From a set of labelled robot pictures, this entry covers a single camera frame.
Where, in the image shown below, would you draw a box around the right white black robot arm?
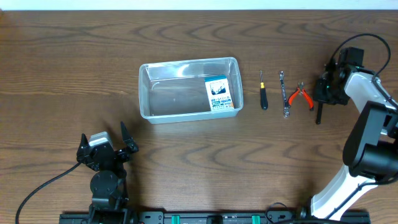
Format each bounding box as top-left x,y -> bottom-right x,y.
310,47 -> 397,221

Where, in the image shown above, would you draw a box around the silver ring wrench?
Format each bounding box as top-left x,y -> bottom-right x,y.
279,71 -> 290,118

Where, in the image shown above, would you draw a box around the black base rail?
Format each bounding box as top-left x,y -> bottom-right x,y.
58,210 -> 371,224

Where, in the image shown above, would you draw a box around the clear plastic container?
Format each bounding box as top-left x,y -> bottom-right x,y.
139,57 -> 244,124

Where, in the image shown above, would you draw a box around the small black hammer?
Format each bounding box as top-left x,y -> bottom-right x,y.
315,102 -> 323,125

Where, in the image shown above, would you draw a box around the blue white screw box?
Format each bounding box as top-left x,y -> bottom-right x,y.
205,75 -> 234,111

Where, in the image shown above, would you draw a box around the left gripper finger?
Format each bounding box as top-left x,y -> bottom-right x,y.
79,133 -> 90,153
121,121 -> 139,153

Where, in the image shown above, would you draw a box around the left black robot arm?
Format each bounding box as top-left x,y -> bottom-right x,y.
76,123 -> 139,223

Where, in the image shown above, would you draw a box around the black yellow screwdriver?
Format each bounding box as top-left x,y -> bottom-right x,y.
260,70 -> 269,110

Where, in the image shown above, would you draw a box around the left black cable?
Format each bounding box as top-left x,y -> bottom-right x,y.
14,161 -> 83,224

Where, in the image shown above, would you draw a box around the red handled pliers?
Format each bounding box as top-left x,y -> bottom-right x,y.
287,82 -> 314,111

